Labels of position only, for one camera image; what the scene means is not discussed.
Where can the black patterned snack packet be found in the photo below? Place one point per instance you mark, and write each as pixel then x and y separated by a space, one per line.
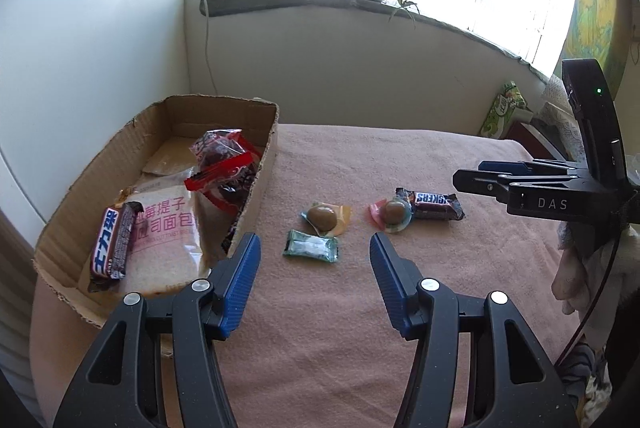
pixel 232 230

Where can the brown candy pink blue wrapper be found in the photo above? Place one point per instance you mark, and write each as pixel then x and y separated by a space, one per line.
pixel 394 212

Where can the red-edged dark snack packet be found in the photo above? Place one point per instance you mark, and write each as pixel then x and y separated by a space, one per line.
pixel 225 188
pixel 220 148

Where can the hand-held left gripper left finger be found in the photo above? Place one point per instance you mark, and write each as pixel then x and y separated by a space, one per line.
pixel 245 288

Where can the green patterned packet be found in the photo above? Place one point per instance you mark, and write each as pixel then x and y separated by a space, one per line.
pixel 502 108

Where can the brown chocolate bar white print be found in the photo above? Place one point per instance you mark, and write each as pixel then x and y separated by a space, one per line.
pixel 112 248

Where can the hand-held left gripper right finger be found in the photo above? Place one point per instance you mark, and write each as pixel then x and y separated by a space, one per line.
pixel 392 288

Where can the striped cloth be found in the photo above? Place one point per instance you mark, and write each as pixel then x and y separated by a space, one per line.
pixel 582 373

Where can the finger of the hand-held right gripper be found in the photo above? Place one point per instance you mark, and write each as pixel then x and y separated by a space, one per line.
pixel 480 182
pixel 505 167

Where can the green candy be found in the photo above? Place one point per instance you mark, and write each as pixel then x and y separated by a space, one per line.
pixel 310 247

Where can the sliced bread packet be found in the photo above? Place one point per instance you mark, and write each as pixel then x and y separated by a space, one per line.
pixel 160 258

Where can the cardboard box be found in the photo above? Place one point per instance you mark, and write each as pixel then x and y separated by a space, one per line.
pixel 75 213

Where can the brown candy yellow wrapper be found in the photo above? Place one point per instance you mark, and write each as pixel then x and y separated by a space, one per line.
pixel 321 217

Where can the white refrigerator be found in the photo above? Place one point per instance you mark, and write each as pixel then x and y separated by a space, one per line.
pixel 90 33

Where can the person's right hand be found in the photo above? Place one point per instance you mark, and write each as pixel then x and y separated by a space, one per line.
pixel 575 273

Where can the person's right forearm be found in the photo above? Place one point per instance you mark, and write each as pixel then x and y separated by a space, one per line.
pixel 625 358

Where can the brown chocolate bar blue print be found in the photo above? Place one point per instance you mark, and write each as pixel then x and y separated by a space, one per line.
pixel 430 203

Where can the white patterned cloth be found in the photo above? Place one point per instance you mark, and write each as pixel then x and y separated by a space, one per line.
pixel 557 123

